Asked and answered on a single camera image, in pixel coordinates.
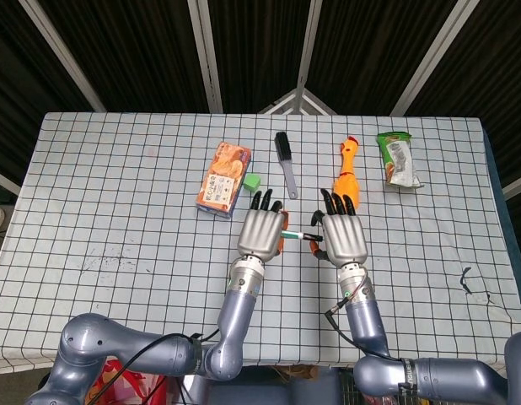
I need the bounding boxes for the grey brush black bristles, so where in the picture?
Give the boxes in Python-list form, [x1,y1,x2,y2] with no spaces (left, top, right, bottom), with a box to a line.
[273,131,299,200]

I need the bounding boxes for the brown paper bag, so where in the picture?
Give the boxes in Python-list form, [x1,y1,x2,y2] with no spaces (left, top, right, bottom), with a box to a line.
[270,365,321,381]

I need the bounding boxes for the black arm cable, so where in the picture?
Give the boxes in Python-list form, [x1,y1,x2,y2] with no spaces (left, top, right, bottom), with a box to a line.
[324,276,404,363]
[85,330,222,405]

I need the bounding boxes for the metal wire basket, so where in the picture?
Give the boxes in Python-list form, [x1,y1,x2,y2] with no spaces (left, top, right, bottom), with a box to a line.
[339,367,367,405]

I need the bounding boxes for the green snack bag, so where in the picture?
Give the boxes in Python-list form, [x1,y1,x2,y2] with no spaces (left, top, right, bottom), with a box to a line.
[376,131,426,192]

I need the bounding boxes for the orange blue snack box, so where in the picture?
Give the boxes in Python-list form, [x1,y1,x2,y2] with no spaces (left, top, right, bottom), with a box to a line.
[195,141,252,221]

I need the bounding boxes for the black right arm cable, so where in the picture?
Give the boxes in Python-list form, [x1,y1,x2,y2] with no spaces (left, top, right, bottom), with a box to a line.
[324,276,404,363]

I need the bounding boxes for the red patterned bag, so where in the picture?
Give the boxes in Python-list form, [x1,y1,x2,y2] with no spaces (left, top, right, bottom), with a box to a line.
[91,357,171,405]

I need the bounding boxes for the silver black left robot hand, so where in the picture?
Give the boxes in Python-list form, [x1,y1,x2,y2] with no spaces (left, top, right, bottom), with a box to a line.
[235,188,292,260]

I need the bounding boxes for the yellow rubber chicken toy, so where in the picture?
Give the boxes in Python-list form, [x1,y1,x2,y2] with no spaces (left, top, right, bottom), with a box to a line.
[332,134,363,211]

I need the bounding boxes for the white triangular frame brace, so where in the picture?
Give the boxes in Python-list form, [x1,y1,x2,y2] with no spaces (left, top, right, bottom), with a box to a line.
[257,87,338,116]

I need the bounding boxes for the white black checkered tablecloth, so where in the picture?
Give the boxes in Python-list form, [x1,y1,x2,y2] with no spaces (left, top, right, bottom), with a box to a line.
[0,111,521,377]

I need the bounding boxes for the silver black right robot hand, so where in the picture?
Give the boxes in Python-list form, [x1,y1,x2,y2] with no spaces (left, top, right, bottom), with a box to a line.
[309,188,368,267]

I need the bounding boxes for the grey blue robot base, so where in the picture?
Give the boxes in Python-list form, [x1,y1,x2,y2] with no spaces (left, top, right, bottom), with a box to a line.
[182,365,342,405]

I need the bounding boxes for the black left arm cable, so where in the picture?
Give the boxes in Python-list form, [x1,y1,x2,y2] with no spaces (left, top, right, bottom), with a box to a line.
[85,330,222,405]

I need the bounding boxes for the white metal frame post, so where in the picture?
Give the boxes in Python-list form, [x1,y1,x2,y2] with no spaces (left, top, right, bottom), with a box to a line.
[186,0,225,113]
[389,0,475,116]
[293,0,325,113]
[18,0,108,113]

